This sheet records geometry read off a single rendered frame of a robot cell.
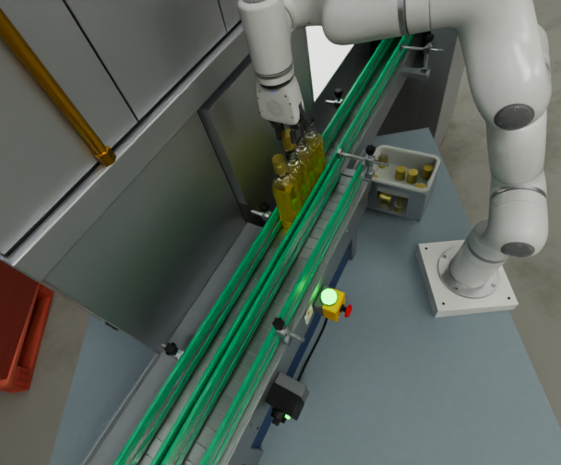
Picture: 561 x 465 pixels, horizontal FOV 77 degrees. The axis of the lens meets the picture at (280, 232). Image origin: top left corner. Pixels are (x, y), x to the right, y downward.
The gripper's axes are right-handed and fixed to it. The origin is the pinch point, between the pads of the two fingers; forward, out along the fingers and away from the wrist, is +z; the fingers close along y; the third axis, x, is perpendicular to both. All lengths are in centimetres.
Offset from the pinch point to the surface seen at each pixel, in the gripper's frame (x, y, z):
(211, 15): 2.5, -14.9, -26.1
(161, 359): -59, -13, 31
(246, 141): -2.7, -11.9, 3.8
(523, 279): 68, 87, 137
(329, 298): -23.9, 20.1, 34.1
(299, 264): -18.8, 8.3, 31.4
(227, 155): -11.2, -11.8, 1.1
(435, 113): 104, 18, 69
